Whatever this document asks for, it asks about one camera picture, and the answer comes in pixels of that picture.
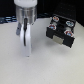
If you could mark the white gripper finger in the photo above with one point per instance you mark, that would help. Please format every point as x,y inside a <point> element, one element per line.
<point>25,39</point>

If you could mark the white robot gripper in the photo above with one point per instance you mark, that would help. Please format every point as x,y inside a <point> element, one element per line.
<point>25,9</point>

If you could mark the black kcup holder drawer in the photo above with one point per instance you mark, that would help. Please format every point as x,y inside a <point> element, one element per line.
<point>58,34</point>

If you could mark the kcup in holder slot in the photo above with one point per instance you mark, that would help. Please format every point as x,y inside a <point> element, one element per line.
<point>68,32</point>
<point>69,23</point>
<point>52,26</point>
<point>55,19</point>

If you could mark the black keyboard with blue light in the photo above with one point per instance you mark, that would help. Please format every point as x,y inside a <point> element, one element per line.
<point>7,19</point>

